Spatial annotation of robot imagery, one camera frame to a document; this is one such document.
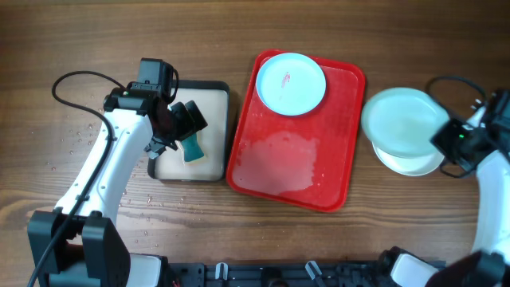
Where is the light blue plate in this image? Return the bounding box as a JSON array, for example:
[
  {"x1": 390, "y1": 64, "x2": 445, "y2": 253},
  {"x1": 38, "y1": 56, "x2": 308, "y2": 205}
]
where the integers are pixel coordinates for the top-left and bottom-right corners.
[
  {"x1": 361, "y1": 88, "x2": 449, "y2": 158},
  {"x1": 256, "y1": 53, "x2": 327, "y2": 116}
]

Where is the black rectangular water tray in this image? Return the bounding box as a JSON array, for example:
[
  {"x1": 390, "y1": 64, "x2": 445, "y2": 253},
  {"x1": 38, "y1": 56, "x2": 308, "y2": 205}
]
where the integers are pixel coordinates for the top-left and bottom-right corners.
[{"x1": 147, "y1": 80, "x2": 230, "y2": 181}]

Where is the black cable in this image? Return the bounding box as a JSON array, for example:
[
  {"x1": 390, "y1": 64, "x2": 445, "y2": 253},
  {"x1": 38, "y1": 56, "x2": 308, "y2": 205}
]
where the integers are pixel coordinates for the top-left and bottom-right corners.
[
  {"x1": 424, "y1": 75, "x2": 488, "y2": 111},
  {"x1": 26, "y1": 70, "x2": 128, "y2": 287}
]

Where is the white plate bottom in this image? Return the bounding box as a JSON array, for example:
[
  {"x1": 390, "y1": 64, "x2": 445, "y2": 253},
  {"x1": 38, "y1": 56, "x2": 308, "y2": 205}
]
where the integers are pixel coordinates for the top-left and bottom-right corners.
[{"x1": 372, "y1": 141, "x2": 445, "y2": 176}]

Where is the light blue plate top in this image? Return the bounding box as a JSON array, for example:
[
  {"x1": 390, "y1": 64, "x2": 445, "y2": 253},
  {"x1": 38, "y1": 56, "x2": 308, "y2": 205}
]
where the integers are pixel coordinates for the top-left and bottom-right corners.
[{"x1": 256, "y1": 53, "x2": 327, "y2": 116}]

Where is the left black cable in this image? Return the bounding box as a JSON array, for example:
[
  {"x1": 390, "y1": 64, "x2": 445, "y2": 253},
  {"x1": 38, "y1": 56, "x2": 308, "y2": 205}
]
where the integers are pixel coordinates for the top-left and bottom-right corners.
[{"x1": 26, "y1": 70, "x2": 128, "y2": 287}]

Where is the green dish sponge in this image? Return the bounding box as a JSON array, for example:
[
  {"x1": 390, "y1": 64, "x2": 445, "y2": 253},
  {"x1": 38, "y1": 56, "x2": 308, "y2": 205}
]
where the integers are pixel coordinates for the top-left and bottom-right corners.
[{"x1": 181, "y1": 133, "x2": 205, "y2": 163}]

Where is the right black cable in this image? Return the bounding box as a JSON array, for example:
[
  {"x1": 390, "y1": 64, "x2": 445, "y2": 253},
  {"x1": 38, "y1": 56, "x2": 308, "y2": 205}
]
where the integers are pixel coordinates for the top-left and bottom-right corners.
[{"x1": 424, "y1": 75, "x2": 488, "y2": 111}]

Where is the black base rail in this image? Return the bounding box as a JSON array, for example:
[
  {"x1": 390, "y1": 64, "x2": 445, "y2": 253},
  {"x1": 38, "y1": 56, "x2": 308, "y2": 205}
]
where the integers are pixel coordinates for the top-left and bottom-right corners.
[{"x1": 160, "y1": 261, "x2": 396, "y2": 287}]

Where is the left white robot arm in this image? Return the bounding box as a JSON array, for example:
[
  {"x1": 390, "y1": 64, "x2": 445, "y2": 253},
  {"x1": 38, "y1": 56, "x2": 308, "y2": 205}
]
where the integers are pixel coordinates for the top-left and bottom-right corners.
[{"x1": 27, "y1": 58, "x2": 206, "y2": 286}]

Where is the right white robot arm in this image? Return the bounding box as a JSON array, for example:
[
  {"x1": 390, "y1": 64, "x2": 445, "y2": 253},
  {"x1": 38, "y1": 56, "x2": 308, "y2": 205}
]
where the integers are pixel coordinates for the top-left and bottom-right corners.
[{"x1": 378, "y1": 89, "x2": 509, "y2": 286}]

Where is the red plastic tray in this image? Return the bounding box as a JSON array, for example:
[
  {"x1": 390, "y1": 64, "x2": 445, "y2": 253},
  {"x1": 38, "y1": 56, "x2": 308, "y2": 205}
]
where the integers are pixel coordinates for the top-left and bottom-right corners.
[{"x1": 226, "y1": 49, "x2": 366, "y2": 212}]

